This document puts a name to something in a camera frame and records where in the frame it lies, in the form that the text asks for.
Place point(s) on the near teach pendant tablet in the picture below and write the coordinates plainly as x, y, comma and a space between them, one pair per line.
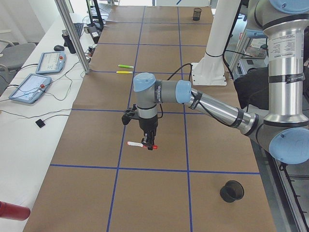
31, 89

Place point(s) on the aluminium frame post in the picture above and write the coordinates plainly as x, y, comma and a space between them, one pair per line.
66, 18

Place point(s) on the far black mesh pen cup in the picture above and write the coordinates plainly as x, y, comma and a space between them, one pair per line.
196, 14

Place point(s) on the teach pendant tablet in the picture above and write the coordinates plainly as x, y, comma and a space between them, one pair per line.
51, 62
31, 89

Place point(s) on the red cylinder bottle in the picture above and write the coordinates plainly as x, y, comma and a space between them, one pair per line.
13, 211

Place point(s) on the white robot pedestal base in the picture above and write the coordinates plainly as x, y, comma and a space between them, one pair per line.
210, 70

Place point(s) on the black thermos bottle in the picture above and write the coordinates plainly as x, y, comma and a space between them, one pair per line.
68, 41

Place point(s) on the far teach pendant tablet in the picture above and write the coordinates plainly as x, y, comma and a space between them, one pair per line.
51, 62

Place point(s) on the near black mesh pen cup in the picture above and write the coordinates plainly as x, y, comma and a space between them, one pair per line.
232, 191

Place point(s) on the yellow highlighter pen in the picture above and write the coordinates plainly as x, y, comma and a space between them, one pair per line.
124, 72

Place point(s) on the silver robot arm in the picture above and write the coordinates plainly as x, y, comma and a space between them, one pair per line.
283, 132
283, 22

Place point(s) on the grey office chair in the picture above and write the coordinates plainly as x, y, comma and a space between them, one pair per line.
14, 56

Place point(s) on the green highlighter pen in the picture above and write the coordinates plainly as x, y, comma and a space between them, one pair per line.
126, 66

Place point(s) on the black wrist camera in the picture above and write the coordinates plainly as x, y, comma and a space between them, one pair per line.
129, 114

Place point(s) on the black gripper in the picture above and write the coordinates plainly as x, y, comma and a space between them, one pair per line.
148, 123

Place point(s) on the black mesh pen cup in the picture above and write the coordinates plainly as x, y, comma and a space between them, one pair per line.
196, 14
232, 191

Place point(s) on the black computer mouse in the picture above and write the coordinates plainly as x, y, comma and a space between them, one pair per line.
59, 48

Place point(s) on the small black square puck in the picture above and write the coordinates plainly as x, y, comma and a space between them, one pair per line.
40, 123

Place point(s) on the black keyboard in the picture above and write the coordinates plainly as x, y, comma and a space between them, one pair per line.
78, 28

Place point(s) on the red and white marker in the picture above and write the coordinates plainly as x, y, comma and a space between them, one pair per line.
142, 145

